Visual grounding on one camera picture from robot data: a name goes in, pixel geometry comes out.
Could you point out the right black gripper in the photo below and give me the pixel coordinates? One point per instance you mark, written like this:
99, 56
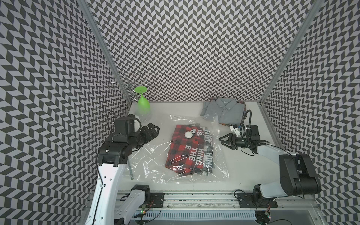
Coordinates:
231, 140

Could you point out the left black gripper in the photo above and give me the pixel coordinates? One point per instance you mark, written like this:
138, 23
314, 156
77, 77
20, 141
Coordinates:
148, 136

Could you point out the dark grey garment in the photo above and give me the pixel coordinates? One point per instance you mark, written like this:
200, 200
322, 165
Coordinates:
211, 108

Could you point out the clear plastic vacuum bag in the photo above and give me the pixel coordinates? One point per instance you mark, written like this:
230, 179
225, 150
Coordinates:
148, 163

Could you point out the plaid flannel shirt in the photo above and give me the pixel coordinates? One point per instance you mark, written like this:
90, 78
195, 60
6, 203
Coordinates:
232, 111

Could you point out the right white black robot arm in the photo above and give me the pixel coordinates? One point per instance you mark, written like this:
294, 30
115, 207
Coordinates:
297, 174

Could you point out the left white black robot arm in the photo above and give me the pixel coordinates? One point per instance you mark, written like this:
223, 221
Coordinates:
111, 161

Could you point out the white vacuum bag valve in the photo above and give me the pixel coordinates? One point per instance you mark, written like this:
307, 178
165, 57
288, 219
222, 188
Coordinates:
188, 134

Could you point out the red black printed shirt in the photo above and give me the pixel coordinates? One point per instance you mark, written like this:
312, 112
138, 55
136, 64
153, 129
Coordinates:
192, 156

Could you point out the green plastic wine glass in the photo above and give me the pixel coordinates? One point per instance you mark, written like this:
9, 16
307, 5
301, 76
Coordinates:
143, 104

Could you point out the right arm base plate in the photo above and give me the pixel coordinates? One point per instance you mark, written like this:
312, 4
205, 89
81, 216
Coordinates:
247, 200

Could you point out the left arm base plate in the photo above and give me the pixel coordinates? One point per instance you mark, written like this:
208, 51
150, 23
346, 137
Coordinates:
156, 200

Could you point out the aluminium front rail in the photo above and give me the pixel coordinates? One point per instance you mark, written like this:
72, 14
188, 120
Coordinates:
227, 200

